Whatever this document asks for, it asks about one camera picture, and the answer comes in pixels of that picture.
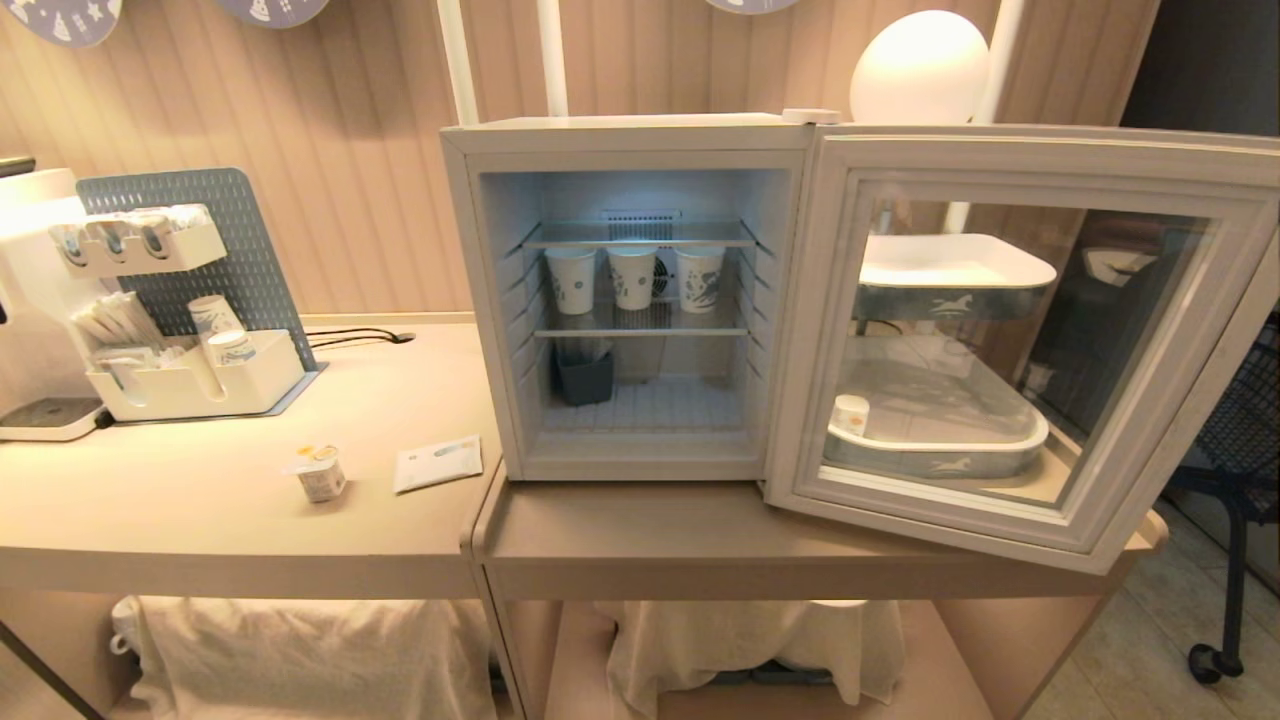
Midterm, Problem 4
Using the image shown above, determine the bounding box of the glass fridge door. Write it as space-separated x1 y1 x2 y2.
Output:
765 124 1280 576

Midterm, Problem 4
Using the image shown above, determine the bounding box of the white tiered tray stand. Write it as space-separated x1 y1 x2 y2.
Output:
823 203 1059 481

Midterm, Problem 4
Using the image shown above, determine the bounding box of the black cable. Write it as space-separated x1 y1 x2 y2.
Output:
304 327 416 351

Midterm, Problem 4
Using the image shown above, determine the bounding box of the white mini fridge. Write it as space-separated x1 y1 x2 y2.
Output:
440 110 843 484

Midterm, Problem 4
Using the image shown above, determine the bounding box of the black mesh cart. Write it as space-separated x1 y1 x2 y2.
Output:
1165 318 1280 685

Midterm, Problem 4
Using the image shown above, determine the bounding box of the grey pegboard organizer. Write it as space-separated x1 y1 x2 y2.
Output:
76 167 327 421

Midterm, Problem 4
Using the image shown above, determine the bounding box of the white paper packet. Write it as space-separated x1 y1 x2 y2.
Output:
393 435 484 495

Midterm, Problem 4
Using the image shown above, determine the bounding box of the white organizer tray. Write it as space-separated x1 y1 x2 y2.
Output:
86 329 307 423

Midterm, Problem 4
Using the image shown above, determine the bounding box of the white pegboard shelf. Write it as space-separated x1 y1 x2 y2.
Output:
49 204 228 280

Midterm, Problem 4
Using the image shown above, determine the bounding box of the white cloth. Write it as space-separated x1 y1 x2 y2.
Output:
110 596 498 720
595 600 907 720

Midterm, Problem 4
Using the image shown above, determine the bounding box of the white coffee machine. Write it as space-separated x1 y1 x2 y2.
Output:
0 156 111 443

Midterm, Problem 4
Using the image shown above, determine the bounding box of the beige counter table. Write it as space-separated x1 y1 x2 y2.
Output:
472 420 1171 720
0 312 504 720

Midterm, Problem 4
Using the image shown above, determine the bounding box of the white printed paper cup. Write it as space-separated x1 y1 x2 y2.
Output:
188 294 244 341
545 246 598 317
207 330 257 367
675 245 726 315
607 245 660 312

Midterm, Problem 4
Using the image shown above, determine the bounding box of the white round lamp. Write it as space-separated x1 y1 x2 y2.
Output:
849 10 991 126

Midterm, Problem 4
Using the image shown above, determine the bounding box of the white pole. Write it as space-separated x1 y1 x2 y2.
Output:
536 0 570 119
437 0 480 127

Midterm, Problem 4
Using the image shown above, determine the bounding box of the small white yogurt cup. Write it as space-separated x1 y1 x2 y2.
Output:
295 445 348 503

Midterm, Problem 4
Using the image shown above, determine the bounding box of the dark grey small bin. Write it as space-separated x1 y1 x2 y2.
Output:
554 349 616 407

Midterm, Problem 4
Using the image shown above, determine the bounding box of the white straw bundle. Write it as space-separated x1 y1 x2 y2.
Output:
73 292 169 351

